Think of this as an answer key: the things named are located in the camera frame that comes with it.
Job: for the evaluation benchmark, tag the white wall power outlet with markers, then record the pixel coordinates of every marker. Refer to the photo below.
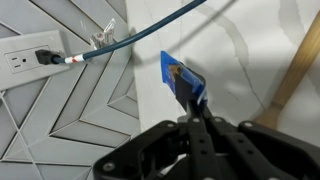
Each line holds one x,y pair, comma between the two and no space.
18,61

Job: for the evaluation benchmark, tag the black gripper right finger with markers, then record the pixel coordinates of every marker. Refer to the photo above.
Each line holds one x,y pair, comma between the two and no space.
243,160

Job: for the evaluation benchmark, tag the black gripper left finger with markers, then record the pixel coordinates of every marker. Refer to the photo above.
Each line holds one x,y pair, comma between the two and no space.
204,162

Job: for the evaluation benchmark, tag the blue packet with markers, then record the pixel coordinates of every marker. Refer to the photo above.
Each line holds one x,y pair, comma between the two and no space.
185,78

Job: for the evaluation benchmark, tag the clear plastic cable tag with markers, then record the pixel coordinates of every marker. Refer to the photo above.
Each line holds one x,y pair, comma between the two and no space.
103,39

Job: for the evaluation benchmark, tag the long wooden spoon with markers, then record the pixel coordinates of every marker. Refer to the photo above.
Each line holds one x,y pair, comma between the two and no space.
300,64

